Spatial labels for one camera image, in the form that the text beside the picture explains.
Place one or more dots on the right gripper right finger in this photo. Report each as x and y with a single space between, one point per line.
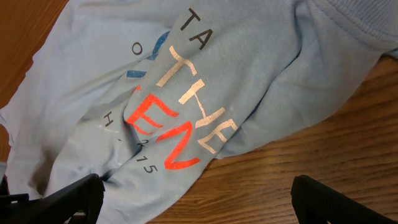
314 203

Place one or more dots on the light blue printed t-shirt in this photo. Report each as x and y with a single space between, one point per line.
147 93

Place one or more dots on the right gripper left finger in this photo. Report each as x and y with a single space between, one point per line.
79 202

